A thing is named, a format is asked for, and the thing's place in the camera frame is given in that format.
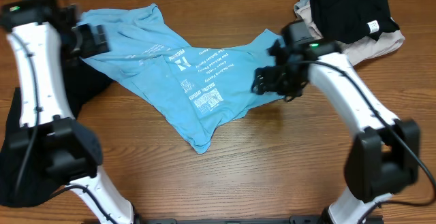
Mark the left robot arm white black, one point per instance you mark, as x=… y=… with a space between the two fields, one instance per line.
x=55 y=152

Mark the black garment on left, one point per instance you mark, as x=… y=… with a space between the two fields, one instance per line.
x=82 y=83

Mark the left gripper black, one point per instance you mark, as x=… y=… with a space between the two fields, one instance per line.
x=100 y=39

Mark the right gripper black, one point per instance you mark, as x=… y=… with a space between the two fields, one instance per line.
x=271 y=74

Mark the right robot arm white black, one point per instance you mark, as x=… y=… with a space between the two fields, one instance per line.
x=381 y=161

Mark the folded black garment on pile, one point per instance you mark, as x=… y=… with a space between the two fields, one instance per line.
x=348 y=21

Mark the folded light grey-blue garment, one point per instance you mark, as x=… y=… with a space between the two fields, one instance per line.
x=300 y=5

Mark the light blue printed t-shirt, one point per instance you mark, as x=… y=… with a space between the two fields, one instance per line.
x=196 y=89

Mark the folded beige garment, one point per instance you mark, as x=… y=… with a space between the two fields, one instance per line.
x=365 y=48

